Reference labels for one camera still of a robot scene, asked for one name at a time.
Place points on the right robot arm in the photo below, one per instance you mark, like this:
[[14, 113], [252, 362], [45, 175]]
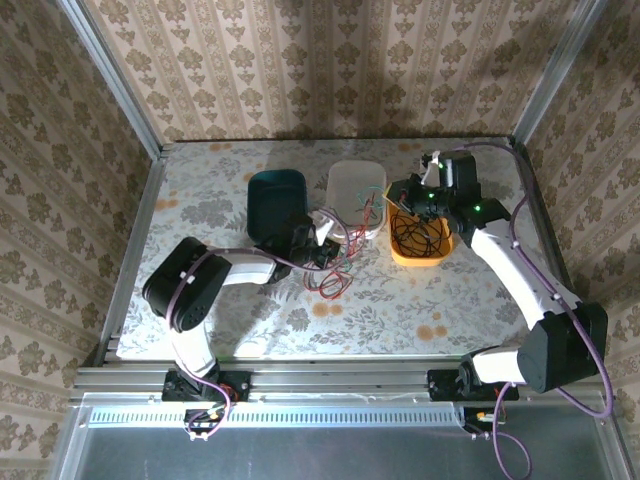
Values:
[[520, 280]]

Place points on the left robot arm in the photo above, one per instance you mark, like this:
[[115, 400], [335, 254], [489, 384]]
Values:
[[185, 290]]

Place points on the teal plastic bin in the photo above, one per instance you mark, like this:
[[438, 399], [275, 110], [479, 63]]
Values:
[[272, 200]]

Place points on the white plastic bin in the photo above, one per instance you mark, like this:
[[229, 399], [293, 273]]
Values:
[[350, 180]]

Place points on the orange plastic bin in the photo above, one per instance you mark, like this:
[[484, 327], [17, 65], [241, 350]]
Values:
[[420, 261]]

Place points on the floral patterned table mat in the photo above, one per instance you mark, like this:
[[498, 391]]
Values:
[[375, 315]]

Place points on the grey metal sheet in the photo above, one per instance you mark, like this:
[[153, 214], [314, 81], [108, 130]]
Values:
[[325, 455]]

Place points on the black power connector block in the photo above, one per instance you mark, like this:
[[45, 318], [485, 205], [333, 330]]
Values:
[[205, 422], [480, 420]]

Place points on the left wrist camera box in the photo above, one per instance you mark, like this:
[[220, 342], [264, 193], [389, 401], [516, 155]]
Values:
[[325, 225]]

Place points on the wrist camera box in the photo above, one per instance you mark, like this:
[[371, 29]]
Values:
[[442, 170], [325, 225]]

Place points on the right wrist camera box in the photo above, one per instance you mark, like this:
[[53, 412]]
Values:
[[442, 170]]

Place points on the aluminium table side rail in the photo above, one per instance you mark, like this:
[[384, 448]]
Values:
[[132, 250], [555, 250]]

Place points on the aluminium frame cross rail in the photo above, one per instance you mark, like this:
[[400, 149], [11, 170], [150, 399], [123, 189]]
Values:
[[325, 377]]

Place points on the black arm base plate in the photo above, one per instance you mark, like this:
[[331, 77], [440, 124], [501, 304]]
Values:
[[235, 385], [442, 385]]

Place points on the aluminium frame post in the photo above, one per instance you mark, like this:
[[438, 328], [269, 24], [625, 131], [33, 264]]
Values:
[[555, 70], [117, 85]]

